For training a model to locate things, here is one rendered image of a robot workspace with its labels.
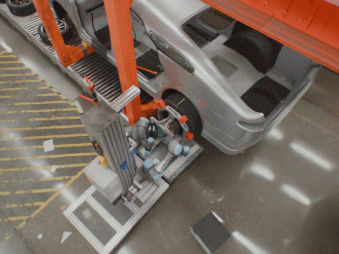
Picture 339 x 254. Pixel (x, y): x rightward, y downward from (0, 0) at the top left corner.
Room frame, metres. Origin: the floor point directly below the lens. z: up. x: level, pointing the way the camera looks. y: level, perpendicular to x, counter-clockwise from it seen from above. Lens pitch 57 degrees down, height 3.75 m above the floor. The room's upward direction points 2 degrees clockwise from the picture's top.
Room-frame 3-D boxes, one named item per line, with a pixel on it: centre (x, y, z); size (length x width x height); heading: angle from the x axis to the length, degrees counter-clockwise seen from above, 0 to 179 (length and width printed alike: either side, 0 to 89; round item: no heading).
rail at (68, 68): (3.04, 1.42, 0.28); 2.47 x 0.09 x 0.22; 47
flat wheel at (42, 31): (4.57, 2.50, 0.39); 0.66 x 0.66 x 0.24
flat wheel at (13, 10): (5.57, 3.55, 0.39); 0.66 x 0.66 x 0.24
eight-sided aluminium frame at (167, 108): (2.00, -0.04, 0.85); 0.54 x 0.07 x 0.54; 47
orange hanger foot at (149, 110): (2.41, 0.29, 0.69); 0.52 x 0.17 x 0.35; 137
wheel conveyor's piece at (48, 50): (4.50, 2.43, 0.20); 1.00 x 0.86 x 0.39; 47
